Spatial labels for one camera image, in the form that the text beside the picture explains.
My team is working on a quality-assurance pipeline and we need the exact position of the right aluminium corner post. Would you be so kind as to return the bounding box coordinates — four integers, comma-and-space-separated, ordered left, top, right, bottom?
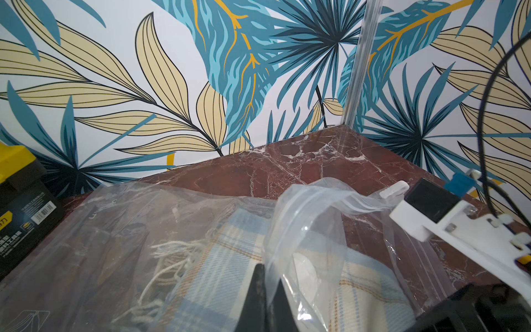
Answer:
338, 1, 383, 129

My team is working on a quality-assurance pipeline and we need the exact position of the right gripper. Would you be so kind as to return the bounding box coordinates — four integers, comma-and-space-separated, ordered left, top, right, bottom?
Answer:
408, 284, 530, 331

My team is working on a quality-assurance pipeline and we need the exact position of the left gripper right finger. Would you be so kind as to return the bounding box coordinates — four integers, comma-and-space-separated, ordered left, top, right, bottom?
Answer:
271, 280, 299, 332

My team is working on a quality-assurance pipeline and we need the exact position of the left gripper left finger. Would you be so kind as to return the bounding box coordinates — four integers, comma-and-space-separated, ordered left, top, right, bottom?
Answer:
235, 264, 266, 332

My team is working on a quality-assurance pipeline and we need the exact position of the clear plastic vacuum bag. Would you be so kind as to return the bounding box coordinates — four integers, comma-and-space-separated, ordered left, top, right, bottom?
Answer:
1, 178, 454, 331

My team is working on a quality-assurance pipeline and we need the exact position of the yellow black toolbox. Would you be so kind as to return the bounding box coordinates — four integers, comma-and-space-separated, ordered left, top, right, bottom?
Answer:
1, 143, 64, 279

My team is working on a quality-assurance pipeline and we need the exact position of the light plaid blanket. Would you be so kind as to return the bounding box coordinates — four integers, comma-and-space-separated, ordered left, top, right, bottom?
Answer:
111, 207, 418, 332

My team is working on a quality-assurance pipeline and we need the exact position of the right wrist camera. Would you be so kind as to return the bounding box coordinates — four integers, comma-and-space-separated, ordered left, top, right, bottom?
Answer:
380, 170, 530, 302

